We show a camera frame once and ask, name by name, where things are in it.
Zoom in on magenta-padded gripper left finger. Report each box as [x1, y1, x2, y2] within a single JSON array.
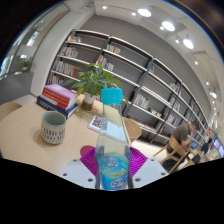
[[59, 147, 102, 190]]

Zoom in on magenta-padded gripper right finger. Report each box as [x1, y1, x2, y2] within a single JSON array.
[[125, 146, 169, 190]]

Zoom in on clear bottle with turquoise cap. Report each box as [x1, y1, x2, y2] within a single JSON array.
[[94, 87, 132, 192]]

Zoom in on slatted wooden chair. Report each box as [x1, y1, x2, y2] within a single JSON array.
[[153, 134, 188, 174]]

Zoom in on person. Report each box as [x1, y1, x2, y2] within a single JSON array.
[[166, 119, 200, 168], [196, 136, 214, 158]]

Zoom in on grey patterned ceramic mug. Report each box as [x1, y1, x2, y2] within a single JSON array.
[[40, 110, 67, 145]]

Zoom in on laptop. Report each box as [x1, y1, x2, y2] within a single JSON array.
[[191, 139, 201, 150]]

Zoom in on white open booklet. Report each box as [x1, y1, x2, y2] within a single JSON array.
[[87, 114, 104, 133]]

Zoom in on red book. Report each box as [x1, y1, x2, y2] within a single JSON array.
[[40, 89, 77, 110]]

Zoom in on pink book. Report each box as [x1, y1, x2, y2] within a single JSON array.
[[42, 83, 79, 105]]

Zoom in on green potted plant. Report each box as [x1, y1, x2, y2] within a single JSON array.
[[62, 62, 129, 112]]

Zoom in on grey shelf unit with books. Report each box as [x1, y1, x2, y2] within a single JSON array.
[[46, 29, 214, 148]]

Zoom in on small green window plant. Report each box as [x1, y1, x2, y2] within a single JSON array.
[[18, 56, 36, 74]]

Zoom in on round ceiling lights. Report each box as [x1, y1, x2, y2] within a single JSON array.
[[99, 4, 221, 101]]

